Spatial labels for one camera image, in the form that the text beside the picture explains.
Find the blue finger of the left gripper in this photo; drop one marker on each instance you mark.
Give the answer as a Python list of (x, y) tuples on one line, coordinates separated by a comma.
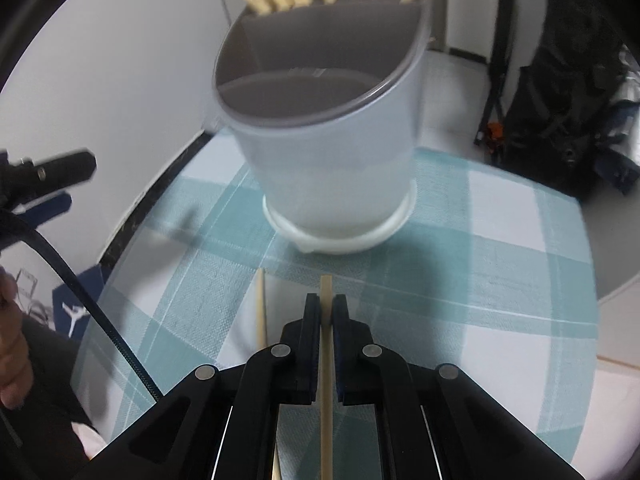
[(47, 210)]

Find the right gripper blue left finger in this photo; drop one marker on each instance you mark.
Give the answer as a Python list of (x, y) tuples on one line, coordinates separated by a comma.
[(302, 364)]

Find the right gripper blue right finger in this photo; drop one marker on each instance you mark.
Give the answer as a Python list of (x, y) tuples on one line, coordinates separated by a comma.
[(349, 338)]

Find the white utensil holder cup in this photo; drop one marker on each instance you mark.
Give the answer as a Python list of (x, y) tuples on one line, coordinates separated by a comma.
[(325, 102)]

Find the person's left hand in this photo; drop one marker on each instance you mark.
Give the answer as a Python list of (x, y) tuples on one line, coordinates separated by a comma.
[(16, 376)]

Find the blue jordan shoe box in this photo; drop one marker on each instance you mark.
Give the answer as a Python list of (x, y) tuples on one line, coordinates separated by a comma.
[(70, 317)]

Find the teal plaid placemat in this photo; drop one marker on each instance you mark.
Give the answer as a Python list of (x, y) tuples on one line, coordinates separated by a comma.
[(482, 309)]

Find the black hanging jacket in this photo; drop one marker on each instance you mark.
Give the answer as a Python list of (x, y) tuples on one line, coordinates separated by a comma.
[(549, 134)]

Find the silver folded umbrella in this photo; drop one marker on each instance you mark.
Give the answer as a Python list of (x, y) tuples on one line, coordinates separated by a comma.
[(618, 159)]

